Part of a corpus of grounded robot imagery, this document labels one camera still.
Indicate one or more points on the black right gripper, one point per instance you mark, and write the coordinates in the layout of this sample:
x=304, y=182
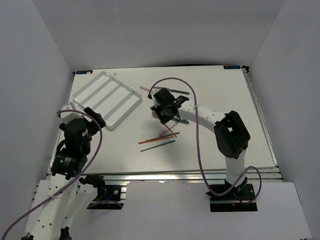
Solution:
x=162, y=120

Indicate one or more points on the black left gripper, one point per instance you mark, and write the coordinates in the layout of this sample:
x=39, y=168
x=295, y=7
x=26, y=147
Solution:
x=96, y=115

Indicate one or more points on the orange chopstick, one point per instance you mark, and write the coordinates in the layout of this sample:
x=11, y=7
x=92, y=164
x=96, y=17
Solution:
x=156, y=139

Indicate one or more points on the green handled spoon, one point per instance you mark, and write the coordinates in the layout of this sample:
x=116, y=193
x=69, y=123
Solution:
x=179, y=120

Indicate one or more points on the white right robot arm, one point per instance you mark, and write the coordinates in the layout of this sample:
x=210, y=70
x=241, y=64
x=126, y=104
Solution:
x=231, y=134

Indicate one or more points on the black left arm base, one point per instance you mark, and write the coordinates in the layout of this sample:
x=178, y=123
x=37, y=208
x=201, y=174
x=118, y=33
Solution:
x=108, y=197

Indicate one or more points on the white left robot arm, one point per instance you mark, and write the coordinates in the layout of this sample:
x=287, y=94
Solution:
x=68, y=192

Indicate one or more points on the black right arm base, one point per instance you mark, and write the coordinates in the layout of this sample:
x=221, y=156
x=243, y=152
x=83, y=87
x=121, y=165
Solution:
x=239, y=199

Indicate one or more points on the white compartment tray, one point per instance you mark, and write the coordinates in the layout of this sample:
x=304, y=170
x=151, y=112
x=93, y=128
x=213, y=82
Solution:
x=109, y=97

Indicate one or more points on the blue label sticker left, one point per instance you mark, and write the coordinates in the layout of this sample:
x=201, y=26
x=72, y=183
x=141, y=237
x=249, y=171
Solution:
x=83, y=72

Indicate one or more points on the blue label sticker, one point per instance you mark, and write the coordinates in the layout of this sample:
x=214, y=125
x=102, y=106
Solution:
x=83, y=72
x=231, y=67

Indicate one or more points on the blue label sticker right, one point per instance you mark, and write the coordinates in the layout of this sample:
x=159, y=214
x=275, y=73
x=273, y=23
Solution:
x=231, y=67

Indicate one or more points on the dark handled knife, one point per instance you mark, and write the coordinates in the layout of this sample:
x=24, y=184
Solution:
x=173, y=90

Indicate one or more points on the pink handled knife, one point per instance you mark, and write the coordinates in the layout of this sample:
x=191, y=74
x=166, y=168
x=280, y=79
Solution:
x=144, y=88

